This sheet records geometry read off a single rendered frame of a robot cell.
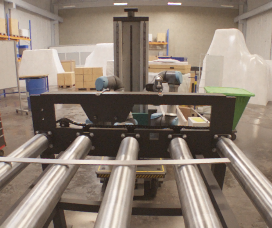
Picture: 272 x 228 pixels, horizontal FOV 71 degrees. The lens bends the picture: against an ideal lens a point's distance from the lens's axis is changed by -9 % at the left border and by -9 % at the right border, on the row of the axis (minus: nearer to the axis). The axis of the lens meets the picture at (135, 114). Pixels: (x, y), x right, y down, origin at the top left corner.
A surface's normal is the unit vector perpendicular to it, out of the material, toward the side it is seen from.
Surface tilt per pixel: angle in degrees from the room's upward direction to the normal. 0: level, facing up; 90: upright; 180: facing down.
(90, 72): 90
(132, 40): 90
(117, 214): 20
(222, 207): 0
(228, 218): 0
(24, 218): 25
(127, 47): 90
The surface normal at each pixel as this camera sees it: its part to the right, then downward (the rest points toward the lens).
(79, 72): 0.05, 0.25
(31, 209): 0.51, -0.82
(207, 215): 0.05, -0.96
